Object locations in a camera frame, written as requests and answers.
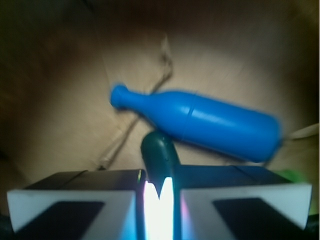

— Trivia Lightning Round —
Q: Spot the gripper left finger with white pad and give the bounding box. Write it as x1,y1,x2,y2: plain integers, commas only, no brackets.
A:
7,169,146,240

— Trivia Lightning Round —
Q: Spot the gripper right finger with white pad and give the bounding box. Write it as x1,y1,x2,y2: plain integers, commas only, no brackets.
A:
173,165,312,240

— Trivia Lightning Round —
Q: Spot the dark green plastic pickle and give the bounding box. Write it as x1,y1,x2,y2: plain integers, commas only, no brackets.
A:
140,130,181,198

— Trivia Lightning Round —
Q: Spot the blue plastic toy bottle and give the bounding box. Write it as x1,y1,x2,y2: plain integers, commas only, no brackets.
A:
110,84,282,163

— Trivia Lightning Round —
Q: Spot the brown paper bag bin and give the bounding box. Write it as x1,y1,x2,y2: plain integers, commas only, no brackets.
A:
0,0,320,215

